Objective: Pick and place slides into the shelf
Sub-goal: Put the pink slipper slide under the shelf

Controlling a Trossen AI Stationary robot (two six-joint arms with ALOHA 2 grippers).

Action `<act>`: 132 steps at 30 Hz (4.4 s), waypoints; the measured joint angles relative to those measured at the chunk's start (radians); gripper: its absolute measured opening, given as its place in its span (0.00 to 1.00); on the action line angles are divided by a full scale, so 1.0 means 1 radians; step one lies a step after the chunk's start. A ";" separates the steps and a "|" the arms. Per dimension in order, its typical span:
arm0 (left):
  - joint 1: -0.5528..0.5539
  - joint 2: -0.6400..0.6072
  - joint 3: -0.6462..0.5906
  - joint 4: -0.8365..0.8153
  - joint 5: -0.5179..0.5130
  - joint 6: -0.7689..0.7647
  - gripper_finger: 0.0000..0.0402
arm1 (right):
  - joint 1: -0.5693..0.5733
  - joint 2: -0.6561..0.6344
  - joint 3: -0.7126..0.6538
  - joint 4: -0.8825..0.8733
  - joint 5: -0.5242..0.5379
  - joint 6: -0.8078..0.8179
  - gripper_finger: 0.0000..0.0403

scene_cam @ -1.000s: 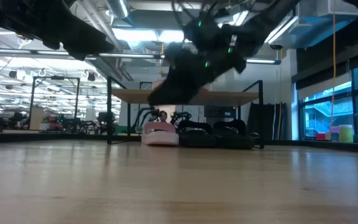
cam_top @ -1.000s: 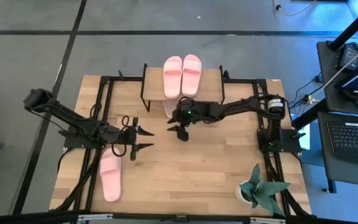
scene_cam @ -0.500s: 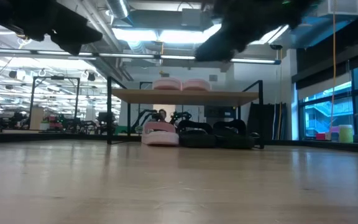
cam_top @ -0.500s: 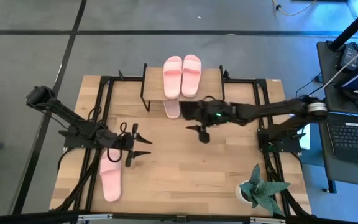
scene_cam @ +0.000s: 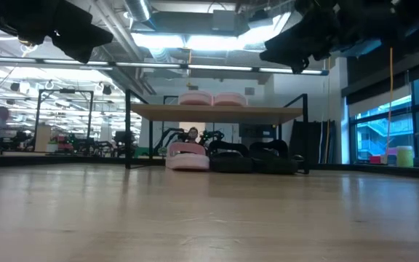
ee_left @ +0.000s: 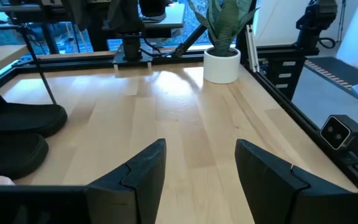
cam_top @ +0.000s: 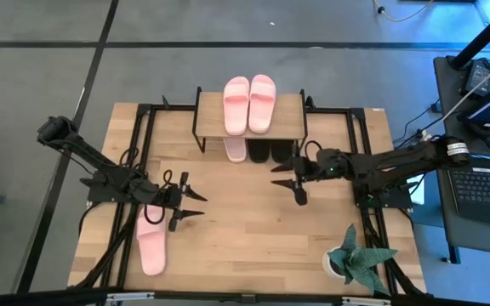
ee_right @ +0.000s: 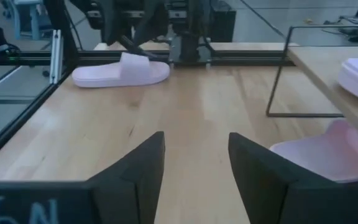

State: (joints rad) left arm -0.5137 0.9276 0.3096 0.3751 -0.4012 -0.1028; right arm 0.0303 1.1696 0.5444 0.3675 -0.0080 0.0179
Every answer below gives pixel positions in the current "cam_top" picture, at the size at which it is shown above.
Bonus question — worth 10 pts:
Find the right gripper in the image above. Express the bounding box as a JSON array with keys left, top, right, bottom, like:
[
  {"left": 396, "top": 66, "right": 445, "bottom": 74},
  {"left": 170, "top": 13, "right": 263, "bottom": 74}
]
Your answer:
[{"left": 270, "top": 146, "right": 350, "bottom": 191}]

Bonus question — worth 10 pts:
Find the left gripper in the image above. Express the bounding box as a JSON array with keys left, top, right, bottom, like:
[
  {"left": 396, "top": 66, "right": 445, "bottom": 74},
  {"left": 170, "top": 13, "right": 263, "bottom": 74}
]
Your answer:
[{"left": 155, "top": 172, "right": 208, "bottom": 221}]

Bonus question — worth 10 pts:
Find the black slide sandal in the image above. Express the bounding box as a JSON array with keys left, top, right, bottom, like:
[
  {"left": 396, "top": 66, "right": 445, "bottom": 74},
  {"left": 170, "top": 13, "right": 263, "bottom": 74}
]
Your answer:
[
  {"left": 247, "top": 139, "right": 271, "bottom": 164},
  {"left": 271, "top": 139, "right": 295, "bottom": 164}
]

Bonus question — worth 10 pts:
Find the pink slide sandal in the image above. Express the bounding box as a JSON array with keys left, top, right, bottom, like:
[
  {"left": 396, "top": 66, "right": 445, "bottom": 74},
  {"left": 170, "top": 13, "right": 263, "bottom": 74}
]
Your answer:
[
  {"left": 222, "top": 136, "right": 248, "bottom": 164},
  {"left": 136, "top": 203, "right": 168, "bottom": 276},
  {"left": 222, "top": 76, "right": 251, "bottom": 137},
  {"left": 248, "top": 74, "right": 277, "bottom": 135}
]

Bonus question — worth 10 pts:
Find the black rig crossbar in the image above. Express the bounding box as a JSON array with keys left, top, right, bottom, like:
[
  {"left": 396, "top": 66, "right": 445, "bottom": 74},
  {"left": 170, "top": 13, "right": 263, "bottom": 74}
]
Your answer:
[{"left": 0, "top": 287, "right": 490, "bottom": 306}]

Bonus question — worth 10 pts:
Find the white plant pot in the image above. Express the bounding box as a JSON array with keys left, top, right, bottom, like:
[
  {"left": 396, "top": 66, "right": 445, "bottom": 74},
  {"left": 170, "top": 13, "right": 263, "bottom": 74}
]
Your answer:
[{"left": 322, "top": 246, "right": 348, "bottom": 281}]

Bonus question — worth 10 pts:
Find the green potted plant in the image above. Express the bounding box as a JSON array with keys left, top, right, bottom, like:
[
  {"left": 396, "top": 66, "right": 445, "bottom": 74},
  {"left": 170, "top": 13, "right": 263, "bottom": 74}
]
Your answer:
[{"left": 328, "top": 224, "right": 399, "bottom": 298}]

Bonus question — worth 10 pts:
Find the white paper sheet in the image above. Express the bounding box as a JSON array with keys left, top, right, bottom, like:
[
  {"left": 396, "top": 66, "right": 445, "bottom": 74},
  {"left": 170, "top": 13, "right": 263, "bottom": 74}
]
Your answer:
[{"left": 408, "top": 180, "right": 425, "bottom": 206}]

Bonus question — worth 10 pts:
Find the dark grey side desk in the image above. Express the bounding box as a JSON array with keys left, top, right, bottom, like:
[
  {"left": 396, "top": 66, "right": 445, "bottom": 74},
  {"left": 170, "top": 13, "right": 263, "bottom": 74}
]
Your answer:
[
  {"left": 434, "top": 151, "right": 490, "bottom": 264},
  {"left": 433, "top": 54, "right": 490, "bottom": 161}
]

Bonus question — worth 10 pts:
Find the black keyboard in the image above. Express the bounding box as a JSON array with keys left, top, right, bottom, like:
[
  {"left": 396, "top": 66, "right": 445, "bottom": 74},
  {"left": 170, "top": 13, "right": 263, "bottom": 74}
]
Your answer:
[{"left": 447, "top": 165, "right": 490, "bottom": 229}]

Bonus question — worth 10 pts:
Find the black power adapter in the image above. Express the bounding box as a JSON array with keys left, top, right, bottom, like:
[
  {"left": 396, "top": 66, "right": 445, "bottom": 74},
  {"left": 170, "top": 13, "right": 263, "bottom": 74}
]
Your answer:
[{"left": 464, "top": 59, "right": 490, "bottom": 98}]

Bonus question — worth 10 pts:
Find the black diagonal pole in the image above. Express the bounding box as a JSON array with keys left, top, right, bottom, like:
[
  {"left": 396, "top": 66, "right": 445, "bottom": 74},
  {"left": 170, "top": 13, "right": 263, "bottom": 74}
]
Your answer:
[{"left": 448, "top": 0, "right": 490, "bottom": 71}]

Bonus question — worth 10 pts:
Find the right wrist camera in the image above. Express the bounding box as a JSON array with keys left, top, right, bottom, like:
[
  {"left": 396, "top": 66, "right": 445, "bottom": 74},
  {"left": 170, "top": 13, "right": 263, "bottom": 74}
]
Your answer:
[{"left": 293, "top": 186, "right": 309, "bottom": 207}]

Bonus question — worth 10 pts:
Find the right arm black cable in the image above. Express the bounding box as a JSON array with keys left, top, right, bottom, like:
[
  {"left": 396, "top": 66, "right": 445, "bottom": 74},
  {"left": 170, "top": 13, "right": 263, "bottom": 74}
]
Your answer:
[{"left": 303, "top": 139, "right": 323, "bottom": 159}]

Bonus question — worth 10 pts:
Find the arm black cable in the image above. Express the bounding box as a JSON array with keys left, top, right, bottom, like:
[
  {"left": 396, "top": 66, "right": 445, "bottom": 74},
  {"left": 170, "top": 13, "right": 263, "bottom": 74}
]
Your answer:
[
  {"left": 119, "top": 146, "right": 174, "bottom": 225},
  {"left": 303, "top": 139, "right": 323, "bottom": 159}
]

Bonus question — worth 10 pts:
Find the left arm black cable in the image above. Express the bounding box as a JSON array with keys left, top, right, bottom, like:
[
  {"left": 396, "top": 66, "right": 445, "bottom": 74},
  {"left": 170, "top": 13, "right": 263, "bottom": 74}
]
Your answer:
[{"left": 119, "top": 146, "right": 174, "bottom": 225}]

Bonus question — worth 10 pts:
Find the wooden shelf with black frame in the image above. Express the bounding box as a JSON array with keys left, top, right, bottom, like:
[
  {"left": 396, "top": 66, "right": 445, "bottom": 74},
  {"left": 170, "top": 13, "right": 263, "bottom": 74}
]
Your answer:
[{"left": 191, "top": 86, "right": 310, "bottom": 155}]

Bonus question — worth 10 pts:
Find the yellow floor cable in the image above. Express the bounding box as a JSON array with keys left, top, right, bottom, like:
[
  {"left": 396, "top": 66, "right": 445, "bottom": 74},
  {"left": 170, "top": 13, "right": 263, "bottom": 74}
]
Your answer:
[{"left": 372, "top": 0, "right": 436, "bottom": 23}]

